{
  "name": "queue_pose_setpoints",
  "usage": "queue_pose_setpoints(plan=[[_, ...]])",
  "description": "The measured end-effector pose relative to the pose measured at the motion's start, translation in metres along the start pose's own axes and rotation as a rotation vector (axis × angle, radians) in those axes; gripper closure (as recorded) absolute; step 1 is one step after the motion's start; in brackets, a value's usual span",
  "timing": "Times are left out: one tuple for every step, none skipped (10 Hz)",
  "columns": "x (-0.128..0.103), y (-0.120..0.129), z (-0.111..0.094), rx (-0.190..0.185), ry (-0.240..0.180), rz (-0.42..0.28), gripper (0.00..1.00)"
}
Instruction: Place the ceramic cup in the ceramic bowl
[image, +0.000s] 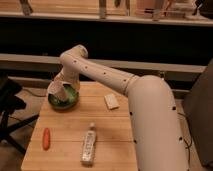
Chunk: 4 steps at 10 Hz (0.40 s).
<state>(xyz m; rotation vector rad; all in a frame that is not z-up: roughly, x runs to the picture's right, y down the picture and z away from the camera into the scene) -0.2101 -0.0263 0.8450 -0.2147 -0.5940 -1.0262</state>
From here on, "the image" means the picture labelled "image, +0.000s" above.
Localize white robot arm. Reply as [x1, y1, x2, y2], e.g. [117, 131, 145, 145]
[57, 45, 189, 171]

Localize green ceramic bowl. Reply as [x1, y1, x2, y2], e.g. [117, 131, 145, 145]
[47, 83, 79, 110]

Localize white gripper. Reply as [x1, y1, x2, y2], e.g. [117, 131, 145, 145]
[51, 72, 80, 91]

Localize white remote control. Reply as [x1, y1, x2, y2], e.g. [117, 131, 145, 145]
[81, 122, 97, 167]

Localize black cable on floor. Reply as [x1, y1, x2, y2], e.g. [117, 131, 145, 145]
[177, 111, 194, 171]

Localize dark cabinet on right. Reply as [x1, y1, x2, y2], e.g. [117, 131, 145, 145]
[182, 58, 213, 170]

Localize black chair base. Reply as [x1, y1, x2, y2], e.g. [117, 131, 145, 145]
[0, 76, 39, 154]

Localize beige sponge block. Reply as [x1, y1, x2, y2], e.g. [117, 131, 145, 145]
[104, 94, 119, 110]

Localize orange carrot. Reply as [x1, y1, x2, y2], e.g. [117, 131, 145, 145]
[42, 128, 50, 150]

